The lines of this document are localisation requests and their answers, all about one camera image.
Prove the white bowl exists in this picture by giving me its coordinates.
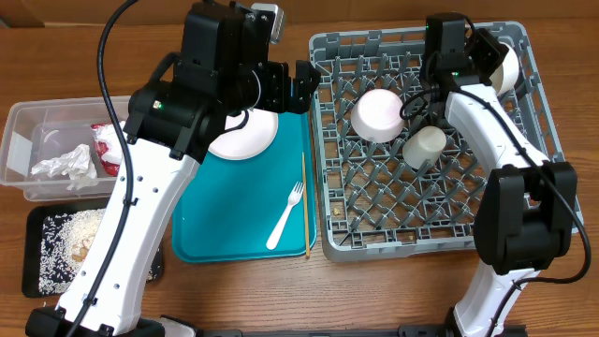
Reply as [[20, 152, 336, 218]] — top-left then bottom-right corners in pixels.
[[489, 42, 520, 96]]

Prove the large white plate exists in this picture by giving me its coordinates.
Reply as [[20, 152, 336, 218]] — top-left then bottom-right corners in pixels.
[[209, 109, 279, 160]]

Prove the cooked rice with peanuts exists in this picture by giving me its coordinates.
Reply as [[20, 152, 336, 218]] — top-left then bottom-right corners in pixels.
[[37, 208, 158, 296]]

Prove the black rectangular tray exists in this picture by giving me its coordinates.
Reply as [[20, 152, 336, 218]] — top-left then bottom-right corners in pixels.
[[21, 198, 165, 299]]

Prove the white cup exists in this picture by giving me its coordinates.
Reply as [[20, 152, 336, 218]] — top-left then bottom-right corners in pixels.
[[402, 126, 446, 169]]

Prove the grey plastic dish rack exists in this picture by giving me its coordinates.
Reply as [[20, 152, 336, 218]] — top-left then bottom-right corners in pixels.
[[307, 20, 585, 263]]

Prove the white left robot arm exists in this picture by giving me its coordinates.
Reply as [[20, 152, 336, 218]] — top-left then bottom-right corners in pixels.
[[25, 1, 320, 337]]

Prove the white paper napkin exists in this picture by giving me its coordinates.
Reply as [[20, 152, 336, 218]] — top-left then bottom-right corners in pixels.
[[30, 144, 97, 180]]

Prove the white plastic fork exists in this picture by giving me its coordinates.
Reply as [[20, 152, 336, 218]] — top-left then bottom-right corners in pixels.
[[266, 182, 304, 250]]

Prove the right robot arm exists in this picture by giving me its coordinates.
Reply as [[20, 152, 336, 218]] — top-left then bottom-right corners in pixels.
[[413, 12, 592, 336]]

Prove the clear plastic waste bin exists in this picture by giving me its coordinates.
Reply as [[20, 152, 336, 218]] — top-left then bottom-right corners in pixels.
[[1, 97, 115, 201]]

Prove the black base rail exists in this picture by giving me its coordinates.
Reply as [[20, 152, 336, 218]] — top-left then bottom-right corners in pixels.
[[157, 315, 459, 337]]

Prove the wooden chopstick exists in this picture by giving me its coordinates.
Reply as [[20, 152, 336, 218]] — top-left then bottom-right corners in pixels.
[[301, 152, 311, 259]]

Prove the red snack wrapper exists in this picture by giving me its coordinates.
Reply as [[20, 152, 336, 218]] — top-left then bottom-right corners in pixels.
[[91, 124, 123, 177]]

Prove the pink saucer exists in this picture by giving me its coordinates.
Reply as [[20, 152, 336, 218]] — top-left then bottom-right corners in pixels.
[[351, 89, 404, 143]]

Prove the teal plastic tray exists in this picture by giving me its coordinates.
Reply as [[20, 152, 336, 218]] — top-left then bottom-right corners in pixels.
[[172, 113, 317, 263]]

